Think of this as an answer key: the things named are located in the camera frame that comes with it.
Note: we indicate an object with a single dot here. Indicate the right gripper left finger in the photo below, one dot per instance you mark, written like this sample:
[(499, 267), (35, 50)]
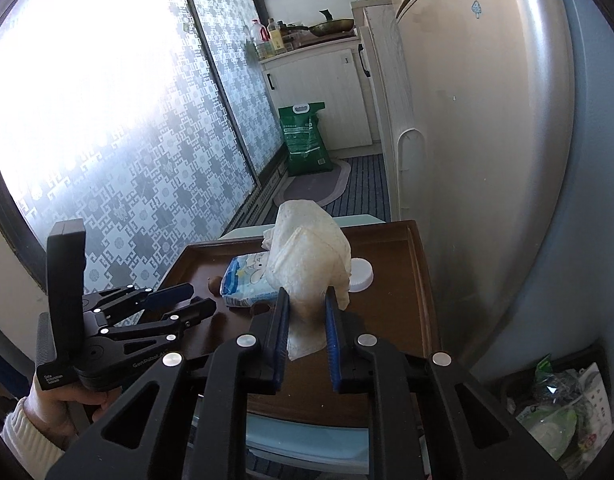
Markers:
[(275, 344)]

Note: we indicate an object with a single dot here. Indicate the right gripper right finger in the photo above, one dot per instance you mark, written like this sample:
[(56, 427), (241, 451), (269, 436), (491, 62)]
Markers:
[(335, 340)]

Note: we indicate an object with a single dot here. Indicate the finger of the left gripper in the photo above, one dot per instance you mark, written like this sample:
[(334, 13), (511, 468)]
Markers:
[(121, 303), (174, 323)]

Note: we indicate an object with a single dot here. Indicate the white sleeve forearm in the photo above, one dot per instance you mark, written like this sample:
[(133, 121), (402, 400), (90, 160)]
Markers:
[(35, 452)]

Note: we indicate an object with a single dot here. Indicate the plastic bag of trash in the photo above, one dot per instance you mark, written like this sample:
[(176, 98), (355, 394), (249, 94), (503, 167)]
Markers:
[(564, 404)]

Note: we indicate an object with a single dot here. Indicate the white kitchen cabinet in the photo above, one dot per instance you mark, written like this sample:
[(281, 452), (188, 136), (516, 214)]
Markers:
[(337, 72)]

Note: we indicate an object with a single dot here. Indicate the person's left hand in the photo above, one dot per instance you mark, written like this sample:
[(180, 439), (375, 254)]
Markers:
[(59, 413)]

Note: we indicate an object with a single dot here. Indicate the small brown round item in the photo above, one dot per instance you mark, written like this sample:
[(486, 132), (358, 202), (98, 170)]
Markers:
[(214, 286)]

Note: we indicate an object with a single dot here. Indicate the blue white tissue pack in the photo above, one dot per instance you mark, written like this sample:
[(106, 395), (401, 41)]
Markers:
[(245, 284)]

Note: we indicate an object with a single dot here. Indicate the white round lid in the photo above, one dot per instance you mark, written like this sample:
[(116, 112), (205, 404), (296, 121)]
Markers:
[(361, 275)]

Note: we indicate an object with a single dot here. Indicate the striped dark floor carpet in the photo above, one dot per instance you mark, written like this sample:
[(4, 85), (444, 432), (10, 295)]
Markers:
[(366, 193)]

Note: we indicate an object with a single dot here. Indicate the oval grey floor mat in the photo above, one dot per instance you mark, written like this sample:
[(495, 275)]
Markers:
[(322, 188)]

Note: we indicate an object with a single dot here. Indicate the green rice bag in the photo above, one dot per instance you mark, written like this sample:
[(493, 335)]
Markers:
[(307, 153)]

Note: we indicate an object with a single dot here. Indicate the frosted patterned sliding door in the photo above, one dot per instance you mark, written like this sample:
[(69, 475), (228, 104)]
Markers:
[(147, 119)]

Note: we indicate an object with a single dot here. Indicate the yellow oil bottle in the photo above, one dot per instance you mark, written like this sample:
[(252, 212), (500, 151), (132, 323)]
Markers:
[(275, 37)]

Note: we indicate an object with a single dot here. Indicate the oil bottle red label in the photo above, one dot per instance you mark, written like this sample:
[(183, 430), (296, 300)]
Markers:
[(261, 40)]

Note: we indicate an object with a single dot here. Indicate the frying pan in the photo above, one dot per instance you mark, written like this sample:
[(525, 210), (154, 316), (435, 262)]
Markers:
[(330, 26)]

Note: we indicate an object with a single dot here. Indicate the white refrigerator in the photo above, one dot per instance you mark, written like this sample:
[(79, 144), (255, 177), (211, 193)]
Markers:
[(508, 169)]

